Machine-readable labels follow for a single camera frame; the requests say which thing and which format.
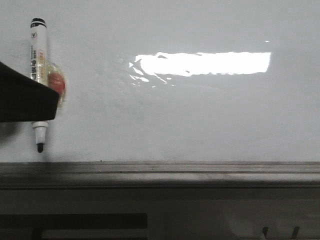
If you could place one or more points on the grey metal whiteboard tray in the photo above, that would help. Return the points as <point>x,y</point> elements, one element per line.
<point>159,174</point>

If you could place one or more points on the black and white whiteboard marker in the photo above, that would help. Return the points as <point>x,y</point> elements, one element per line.
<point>39,49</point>

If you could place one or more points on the red round magnet with tape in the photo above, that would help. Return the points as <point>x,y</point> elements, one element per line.
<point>57,81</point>

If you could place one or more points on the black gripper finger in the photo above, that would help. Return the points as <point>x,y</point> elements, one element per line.
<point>23,99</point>

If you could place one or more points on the white whiteboard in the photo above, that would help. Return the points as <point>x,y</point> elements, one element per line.
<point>172,80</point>

